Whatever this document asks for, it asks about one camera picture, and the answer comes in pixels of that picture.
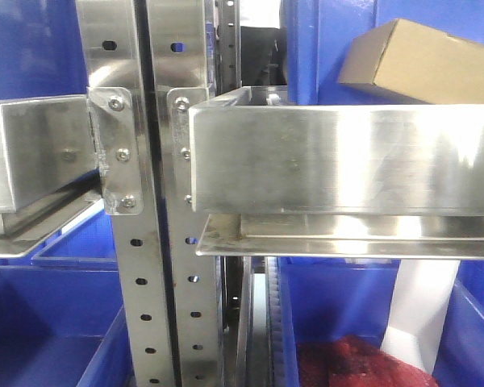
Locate brown cardboard box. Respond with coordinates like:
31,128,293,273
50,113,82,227
337,19,484,104

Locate right steel shelf upright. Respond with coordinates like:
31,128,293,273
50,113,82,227
147,1,223,386

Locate steel shelf upright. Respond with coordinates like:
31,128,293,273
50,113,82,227
76,1,175,386
147,1,223,386

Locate left steel shelf tray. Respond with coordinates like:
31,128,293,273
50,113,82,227
0,95,101,259

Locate left steel shelf upright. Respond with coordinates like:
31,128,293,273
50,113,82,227
76,1,175,386

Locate blue bin lower middle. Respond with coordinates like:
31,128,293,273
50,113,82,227
277,257,398,386

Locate blue bin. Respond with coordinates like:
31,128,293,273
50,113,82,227
283,0,484,105
0,266,132,386
277,257,398,386
0,1,88,100
434,261,484,386

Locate person in dark clothes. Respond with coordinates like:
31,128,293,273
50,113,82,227
240,0,289,86

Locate blue bin upper right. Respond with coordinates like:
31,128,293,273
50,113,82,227
283,0,484,105

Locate red mesh bag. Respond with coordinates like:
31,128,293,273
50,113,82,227
297,335,438,386

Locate white foam sheet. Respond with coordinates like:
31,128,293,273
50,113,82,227
381,259,461,374

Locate blue bin lower left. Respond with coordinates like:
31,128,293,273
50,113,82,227
0,266,132,386

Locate blue bin upper left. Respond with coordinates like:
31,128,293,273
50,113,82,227
0,1,88,100

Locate blue bin lower right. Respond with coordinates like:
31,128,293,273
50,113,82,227
434,261,484,386

